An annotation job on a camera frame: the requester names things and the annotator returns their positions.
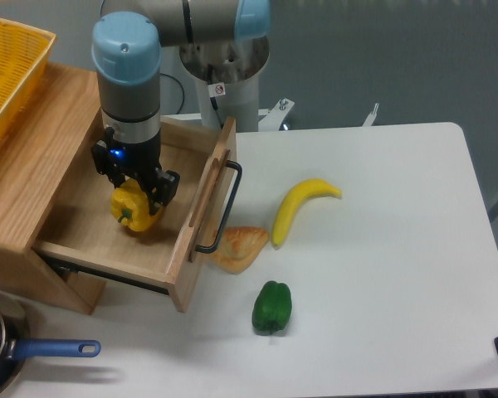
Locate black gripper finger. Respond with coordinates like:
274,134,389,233
90,140,125,188
147,167,180,216

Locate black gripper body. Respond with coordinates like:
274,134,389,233
104,127,161,195

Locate yellow bell pepper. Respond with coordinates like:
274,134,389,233
110,178,164,232

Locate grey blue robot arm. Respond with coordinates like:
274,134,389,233
91,1,271,215

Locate wooden drawer cabinet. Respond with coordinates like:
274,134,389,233
0,63,120,314

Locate open wooden top drawer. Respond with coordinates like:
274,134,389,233
34,117,237,312

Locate green bell pepper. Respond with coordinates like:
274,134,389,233
251,280,292,334

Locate toy croissant pastry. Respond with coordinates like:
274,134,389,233
209,226,270,274

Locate yellow plastic basket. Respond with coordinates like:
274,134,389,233
0,18,56,143

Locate yellow banana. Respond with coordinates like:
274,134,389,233
271,178,342,249

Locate black drawer handle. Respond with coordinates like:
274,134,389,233
195,160,242,255

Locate black cable on floor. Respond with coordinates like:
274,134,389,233
160,72,186,115

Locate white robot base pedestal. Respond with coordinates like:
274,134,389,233
179,36,295,133

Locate black pan blue handle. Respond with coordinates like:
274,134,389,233
0,294,101,393

